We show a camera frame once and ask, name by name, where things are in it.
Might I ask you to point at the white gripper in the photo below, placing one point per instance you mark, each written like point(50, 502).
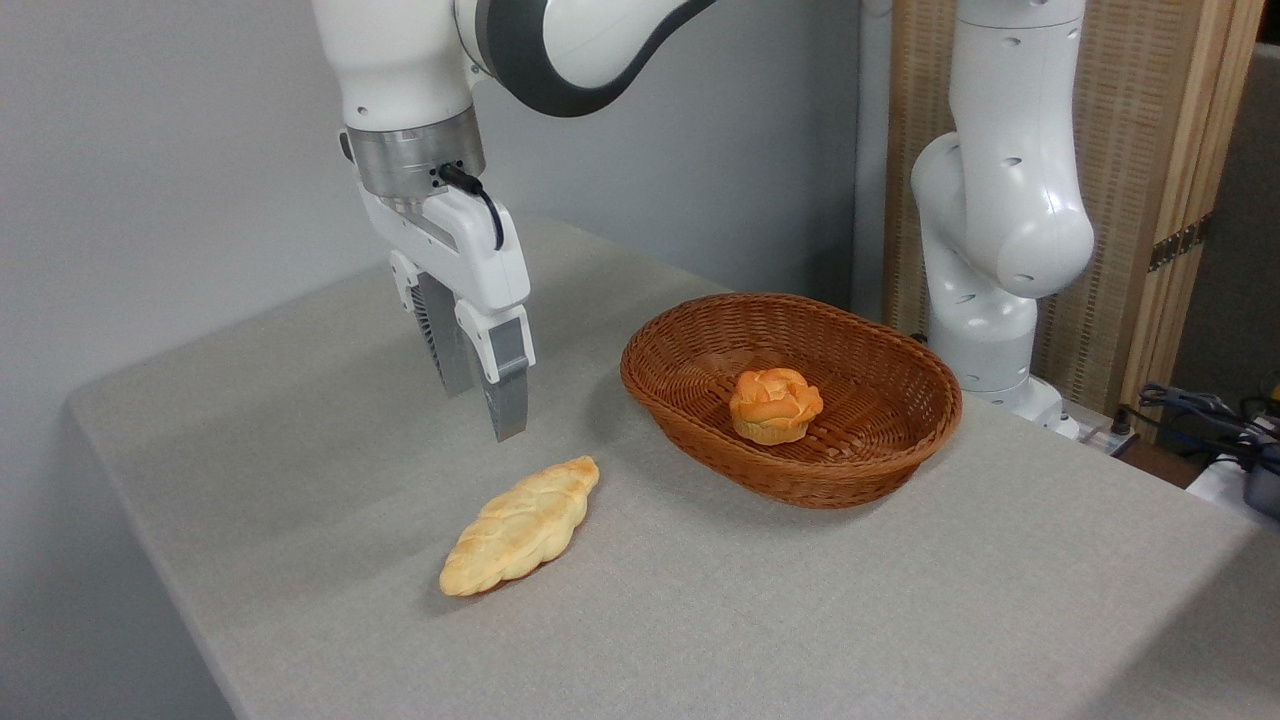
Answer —
point(470, 255)

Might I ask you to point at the long braided bread loaf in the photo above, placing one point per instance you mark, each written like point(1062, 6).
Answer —
point(520, 525)

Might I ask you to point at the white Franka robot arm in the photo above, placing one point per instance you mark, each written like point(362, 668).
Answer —
point(1000, 200)

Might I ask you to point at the round orange bread roll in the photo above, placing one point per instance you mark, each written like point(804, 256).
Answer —
point(775, 403)

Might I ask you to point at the brown wicker oval basket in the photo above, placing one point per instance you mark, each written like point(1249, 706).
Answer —
point(880, 440)

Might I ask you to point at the grey tablecloth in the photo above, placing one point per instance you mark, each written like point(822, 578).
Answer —
point(700, 600)

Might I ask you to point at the white power strip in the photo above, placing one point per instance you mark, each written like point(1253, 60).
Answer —
point(1105, 438)

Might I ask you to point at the wooden folding screen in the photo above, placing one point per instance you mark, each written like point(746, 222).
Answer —
point(1130, 150)

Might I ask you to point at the metal screen hinge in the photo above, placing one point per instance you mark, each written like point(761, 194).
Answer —
point(1178, 244)

